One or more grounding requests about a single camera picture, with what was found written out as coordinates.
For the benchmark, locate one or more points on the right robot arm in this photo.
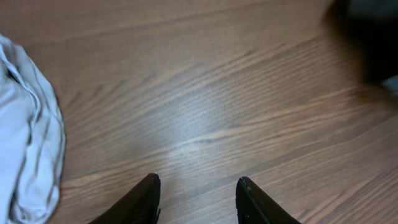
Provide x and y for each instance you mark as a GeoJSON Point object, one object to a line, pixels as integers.
{"type": "Point", "coordinates": [372, 26]}

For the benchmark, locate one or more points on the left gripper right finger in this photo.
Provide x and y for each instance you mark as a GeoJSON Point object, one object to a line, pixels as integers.
{"type": "Point", "coordinates": [254, 206]}

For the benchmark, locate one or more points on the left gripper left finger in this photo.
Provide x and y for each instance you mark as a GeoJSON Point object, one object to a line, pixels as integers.
{"type": "Point", "coordinates": [139, 206]}

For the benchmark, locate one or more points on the folded beige shorts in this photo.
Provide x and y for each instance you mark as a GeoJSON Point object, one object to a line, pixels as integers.
{"type": "Point", "coordinates": [32, 139]}

